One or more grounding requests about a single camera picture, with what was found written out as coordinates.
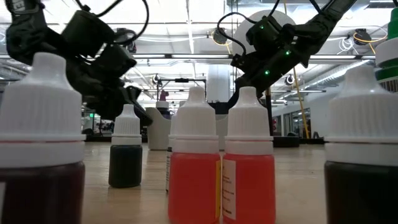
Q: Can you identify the orange dropper bottle yellow label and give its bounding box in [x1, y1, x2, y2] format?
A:
[167, 86, 222, 224]

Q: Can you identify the white ceiling wire bundle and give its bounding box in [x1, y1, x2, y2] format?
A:
[338, 36, 354, 56]

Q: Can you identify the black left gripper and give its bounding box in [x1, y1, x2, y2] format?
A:
[67, 57, 154, 127]

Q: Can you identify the ceiling light strip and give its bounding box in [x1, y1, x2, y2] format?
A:
[136, 54, 233, 60]

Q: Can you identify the yellow hanging cable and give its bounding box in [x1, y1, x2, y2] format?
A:
[282, 0, 310, 139]

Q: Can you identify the orange dropper bottle white label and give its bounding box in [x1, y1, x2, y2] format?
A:
[221, 86, 277, 224]

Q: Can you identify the black distant gantry frame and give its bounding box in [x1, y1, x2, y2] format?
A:
[157, 77, 208, 103]

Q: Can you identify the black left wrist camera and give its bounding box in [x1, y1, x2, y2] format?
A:
[93, 43, 138, 79]

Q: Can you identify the green food coloring bottle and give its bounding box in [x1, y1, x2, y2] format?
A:
[374, 6, 398, 93]

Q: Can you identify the white globe table lamp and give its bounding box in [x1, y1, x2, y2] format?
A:
[231, 9, 301, 149]

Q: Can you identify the dark green dropper bottle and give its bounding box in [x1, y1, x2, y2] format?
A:
[108, 103, 144, 189]

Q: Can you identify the translucent plastic bin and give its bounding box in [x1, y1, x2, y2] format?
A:
[145, 106, 229, 152]

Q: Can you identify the dark brown dropper bottle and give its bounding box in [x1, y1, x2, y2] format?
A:
[323, 64, 398, 224]

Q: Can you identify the purple food coloring bottle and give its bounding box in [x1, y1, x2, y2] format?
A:
[155, 90, 172, 121]

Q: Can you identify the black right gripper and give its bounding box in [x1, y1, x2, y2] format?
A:
[226, 40, 308, 111]

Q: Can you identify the dark red dropper bottle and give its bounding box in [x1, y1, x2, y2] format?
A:
[0, 52, 86, 224]

